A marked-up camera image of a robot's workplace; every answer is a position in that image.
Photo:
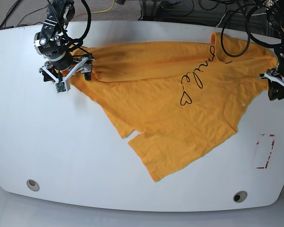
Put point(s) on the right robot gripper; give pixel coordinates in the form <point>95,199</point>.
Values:
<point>59,57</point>

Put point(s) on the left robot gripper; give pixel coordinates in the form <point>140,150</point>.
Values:
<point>275,77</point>

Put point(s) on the orange yellow t-shirt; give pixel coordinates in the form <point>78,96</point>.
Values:
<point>183,98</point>

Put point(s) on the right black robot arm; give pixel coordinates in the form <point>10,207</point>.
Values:
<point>58,15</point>

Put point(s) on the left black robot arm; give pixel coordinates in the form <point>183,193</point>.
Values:
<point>275,18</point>

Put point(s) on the red tape rectangle marking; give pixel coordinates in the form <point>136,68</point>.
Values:
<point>264,149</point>

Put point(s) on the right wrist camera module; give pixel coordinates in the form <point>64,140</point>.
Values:
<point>62,86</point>

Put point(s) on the right table cable grommet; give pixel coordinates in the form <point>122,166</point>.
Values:
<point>240,196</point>

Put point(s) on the table cable grommet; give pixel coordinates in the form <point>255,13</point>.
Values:
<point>33,185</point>
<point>240,196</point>

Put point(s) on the left table cable grommet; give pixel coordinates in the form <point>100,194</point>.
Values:
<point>33,185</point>

